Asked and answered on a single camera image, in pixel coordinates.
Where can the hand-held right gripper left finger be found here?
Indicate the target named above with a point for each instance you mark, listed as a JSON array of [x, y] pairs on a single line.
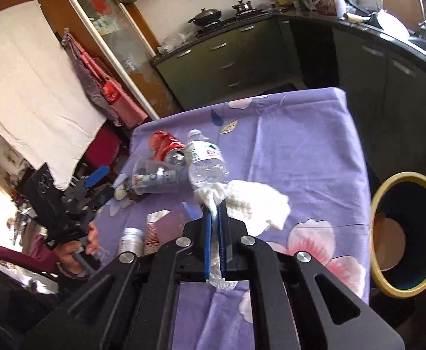
[[207, 240]]

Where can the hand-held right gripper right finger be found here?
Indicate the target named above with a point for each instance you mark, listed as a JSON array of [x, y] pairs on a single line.
[[223, 240]]

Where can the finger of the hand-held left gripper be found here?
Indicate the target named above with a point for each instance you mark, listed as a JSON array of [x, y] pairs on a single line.
[[98, 198], [98, 174]]

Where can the clear plastic cup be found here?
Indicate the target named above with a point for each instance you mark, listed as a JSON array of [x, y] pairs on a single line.
[[150, 187]]

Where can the clear plastic water bottle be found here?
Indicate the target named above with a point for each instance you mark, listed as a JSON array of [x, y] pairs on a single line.
[[205, 167]]

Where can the dark bin with yellow rim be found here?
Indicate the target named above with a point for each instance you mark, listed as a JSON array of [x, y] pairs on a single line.
[[377, 226]]

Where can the person's left hand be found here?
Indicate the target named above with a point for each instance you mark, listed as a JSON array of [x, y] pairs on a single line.
[[65, 259]]

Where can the magenta stool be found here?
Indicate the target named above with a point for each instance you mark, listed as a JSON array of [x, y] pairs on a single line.
[[103, 147]]

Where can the white wrapper with blue print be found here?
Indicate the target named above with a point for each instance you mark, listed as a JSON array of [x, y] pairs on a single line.
[[150, 178]]

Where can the small white pill bottle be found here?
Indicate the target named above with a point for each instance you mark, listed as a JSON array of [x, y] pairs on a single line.
[[130, 240]]

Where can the small white red carton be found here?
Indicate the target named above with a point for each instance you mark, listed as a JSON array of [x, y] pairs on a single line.
[[154, 229]]

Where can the red soda can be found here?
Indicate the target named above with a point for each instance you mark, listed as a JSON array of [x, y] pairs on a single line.
[[163, 142]]

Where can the red checkered apron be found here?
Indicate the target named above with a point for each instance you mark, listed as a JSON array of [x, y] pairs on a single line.
[[99, 84]]

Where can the white cloth sheet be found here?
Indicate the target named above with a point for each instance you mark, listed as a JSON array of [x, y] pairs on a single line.
[[26, 91]]

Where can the purple floral tablecloth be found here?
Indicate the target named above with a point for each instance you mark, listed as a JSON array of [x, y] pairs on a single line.
[[300, 153]]

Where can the clear plastic bag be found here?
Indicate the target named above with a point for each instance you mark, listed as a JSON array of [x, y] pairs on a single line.
[[172, 42]]

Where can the green kitchen base cabinets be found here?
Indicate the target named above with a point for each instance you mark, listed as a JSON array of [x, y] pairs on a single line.
[[213, 65]]

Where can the glass door with flower decal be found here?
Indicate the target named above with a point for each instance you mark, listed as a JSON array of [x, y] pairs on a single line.
[[99, 11]]

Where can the black wok with lid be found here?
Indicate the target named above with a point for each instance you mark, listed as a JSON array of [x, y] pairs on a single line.
[[207, 15]]

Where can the gas stove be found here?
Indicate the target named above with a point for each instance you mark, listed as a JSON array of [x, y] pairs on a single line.
[[234, 22]]

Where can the steel pot with lid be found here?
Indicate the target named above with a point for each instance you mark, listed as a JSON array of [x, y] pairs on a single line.
[[242, 7]]

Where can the wooden rolling pin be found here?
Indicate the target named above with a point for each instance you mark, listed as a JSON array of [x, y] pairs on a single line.
[[355, 17]]

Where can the steel sink faucet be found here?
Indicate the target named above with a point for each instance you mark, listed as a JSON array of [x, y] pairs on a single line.
[[422, 25]]

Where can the cardboard box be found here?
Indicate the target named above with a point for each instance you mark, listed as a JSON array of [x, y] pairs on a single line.
[[402, 2]]

